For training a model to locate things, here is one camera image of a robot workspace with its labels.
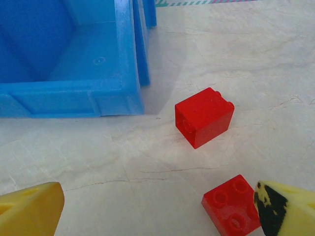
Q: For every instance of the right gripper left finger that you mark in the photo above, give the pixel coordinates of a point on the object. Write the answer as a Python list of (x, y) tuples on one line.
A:
[(29, 211)]

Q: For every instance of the blue plastic bin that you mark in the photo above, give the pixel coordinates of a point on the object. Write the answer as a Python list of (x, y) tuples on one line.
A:
[(73, 103)]

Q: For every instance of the red two-by-two lego brick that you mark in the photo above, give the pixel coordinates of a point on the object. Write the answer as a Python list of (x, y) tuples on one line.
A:
[(204, 118), (226, 209)]

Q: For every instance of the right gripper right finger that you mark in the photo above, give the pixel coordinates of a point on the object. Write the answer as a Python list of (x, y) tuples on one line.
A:
[(290, 216)]

